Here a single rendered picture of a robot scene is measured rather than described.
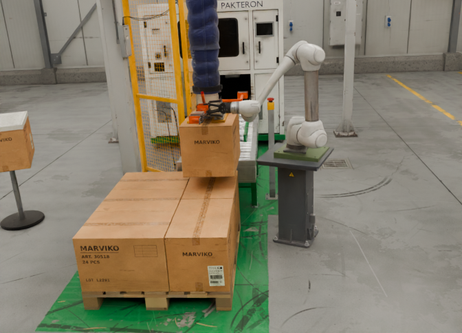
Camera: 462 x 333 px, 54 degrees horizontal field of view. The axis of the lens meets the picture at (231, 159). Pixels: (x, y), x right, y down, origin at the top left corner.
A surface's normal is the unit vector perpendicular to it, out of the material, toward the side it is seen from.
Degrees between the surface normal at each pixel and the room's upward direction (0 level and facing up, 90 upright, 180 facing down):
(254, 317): 0
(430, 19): 90
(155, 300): 90
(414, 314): 0
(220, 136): 89
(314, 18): 90
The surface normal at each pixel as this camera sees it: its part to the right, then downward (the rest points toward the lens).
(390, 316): -0.05, -0.94
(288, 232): -0.43, 0.31
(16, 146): 0.33, 0.29
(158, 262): -0.07, 0.32
